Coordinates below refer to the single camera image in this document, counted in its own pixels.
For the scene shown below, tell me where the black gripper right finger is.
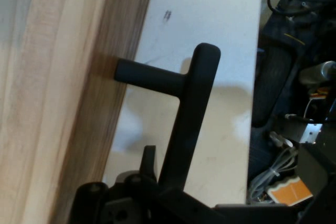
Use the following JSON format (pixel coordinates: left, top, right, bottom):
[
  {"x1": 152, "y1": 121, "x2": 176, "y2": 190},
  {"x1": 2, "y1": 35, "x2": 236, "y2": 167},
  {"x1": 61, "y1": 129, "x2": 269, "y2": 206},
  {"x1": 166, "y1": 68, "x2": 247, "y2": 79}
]
[{"x1": 296, "y1": 142, "x2": 336, "y2": 224}]

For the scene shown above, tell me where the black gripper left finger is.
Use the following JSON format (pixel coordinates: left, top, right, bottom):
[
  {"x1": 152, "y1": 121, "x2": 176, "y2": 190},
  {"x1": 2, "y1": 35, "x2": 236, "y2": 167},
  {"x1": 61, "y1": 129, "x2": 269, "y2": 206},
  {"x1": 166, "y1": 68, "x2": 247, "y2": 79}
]
[{"x1": 66, "y1": 144, "x2": 165, "y2": 224}]

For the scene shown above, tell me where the black drawer handle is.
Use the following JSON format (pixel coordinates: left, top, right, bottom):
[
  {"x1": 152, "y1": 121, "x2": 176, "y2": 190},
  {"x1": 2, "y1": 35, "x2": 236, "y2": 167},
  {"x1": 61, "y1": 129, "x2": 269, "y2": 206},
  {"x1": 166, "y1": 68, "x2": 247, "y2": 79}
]
[{"x1": 113, "y1": 42, "x2": 222, "y2": 196}]

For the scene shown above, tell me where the wooden cabinet door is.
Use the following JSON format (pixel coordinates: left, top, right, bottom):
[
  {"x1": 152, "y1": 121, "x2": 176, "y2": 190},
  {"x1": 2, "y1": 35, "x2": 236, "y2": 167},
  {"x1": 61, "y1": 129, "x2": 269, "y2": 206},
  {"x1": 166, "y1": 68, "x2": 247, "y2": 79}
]
[{"x1": 0, "y1": 0, "x2": 158, "y2": 224}]

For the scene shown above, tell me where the orange card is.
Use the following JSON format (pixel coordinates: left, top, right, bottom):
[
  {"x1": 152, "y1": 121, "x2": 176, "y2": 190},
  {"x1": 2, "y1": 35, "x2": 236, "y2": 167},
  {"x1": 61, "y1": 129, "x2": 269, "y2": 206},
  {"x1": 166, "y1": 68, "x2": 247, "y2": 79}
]
[{"x1": 267, "y1": 178, "x2": 315, "y2": 207}]

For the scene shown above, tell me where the aluminium block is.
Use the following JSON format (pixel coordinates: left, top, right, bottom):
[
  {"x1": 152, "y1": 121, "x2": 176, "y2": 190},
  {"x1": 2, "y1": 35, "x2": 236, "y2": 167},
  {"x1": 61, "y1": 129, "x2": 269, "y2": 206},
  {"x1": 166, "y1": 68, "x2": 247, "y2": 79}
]
[{"x1": 298, "y1": 122, "x2": 324, "y2": 145}]

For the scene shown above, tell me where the black rubber wheel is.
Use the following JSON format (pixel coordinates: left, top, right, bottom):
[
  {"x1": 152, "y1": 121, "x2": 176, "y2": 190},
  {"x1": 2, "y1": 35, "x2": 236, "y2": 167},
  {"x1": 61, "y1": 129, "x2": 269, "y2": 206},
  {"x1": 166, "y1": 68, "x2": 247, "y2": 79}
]
[{"x1": 251, "y1": 47, "x2": 293, "y2": 128}]

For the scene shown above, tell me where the silver metal cylinder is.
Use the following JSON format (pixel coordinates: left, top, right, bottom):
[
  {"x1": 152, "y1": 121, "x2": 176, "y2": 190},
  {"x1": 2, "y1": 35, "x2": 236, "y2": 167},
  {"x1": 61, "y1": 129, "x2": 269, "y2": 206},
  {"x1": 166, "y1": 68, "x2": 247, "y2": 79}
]
[{"x1": 298, "y1": 60, "x2": 336, "y2": 84}]

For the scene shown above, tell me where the black machine with yellow stripe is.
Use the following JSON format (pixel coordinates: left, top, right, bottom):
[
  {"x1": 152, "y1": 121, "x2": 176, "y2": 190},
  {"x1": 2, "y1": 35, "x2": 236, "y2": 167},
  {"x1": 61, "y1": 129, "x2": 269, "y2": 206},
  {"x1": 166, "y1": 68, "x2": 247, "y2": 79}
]
[{"x1": 258, "y1": 0, "x2": 336, "y2": 63}]

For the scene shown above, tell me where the white cable bundle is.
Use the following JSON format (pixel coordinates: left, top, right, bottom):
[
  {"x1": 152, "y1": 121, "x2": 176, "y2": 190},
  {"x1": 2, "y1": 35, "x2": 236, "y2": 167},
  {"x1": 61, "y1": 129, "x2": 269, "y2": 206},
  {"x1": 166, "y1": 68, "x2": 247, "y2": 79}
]
[{"x1": 247, "y1": 131, "x2": 299, "y2": 201}]

